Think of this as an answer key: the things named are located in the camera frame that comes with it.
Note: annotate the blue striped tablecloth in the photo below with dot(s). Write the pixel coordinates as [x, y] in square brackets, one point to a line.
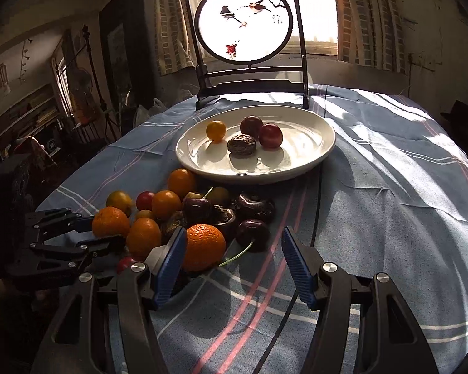
[374, 210]

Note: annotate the red cherry tomato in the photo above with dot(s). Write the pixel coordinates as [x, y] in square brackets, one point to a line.
[144, 200]
[272, 136]
[124, 265]

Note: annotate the white plate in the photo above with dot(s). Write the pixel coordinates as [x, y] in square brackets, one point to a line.
[257, 163]

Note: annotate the dark red plum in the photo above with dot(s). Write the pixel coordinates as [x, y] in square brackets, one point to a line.
[250, 124]

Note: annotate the bird painting table screen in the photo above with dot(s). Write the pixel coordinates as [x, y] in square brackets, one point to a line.
[243, 19]

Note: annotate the tall dark framed painting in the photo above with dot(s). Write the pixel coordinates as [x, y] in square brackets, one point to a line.
[121, 46]

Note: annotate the checked curtain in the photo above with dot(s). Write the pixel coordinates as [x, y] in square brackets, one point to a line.
[370, 19]
[171, 27]

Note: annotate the dark cherry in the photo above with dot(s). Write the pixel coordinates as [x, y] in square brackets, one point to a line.
[197, 210]
[252, 234]

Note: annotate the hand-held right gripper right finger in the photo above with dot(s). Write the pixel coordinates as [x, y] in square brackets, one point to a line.
[296, 265]

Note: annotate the small yellow tomato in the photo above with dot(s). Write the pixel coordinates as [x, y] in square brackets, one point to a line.
[144, 214]
[193, 195]

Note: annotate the clear plastic bag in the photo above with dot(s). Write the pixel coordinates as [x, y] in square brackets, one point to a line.
[140, 116]
[158, 106]

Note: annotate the window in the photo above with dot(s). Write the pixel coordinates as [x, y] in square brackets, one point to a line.
[319, 7]

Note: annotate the yellow-green tomato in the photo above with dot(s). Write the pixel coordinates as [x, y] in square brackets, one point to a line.
[219, 195]
[119, 201]

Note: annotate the dark wrinkled fruit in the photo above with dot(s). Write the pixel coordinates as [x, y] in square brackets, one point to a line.
[241, 143]
[254, 206]
[224, 222]
[171, 226]

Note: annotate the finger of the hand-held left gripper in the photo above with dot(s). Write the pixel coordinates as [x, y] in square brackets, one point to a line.
[101, 246]
[84, 223]

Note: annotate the large orange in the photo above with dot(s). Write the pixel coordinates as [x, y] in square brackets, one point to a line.
[204, 247]

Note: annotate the bookshelf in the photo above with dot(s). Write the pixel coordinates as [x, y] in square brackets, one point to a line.
[27, 113]

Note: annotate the yellow cherry tomato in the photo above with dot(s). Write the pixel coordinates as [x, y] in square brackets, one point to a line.
[215, 130]

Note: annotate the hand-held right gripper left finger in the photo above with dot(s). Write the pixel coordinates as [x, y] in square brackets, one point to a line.
[171, 265]

